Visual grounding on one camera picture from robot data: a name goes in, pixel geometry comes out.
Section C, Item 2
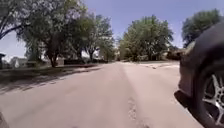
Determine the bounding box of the pale house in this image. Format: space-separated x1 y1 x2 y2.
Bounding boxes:
9 56 29 69

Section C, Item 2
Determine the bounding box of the bare-branched tree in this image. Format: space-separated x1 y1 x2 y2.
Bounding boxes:
0 0 31 41

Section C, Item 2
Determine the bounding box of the dark car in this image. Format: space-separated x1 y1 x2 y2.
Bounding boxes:
173 20 224 128

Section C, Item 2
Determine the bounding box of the broad green tree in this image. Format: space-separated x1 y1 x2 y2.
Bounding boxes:
118 14 175 62

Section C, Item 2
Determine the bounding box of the building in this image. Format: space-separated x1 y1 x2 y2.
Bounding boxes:
166 46 186 61

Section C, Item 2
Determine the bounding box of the dirt and grass verge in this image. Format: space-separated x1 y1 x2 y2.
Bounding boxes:
0 63 101 88

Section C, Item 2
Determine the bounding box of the grey asphalt road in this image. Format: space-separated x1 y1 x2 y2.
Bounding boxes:
0 61 205 128

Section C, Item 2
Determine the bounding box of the large leafy tree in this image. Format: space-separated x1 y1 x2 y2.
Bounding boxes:
16 0 88 69

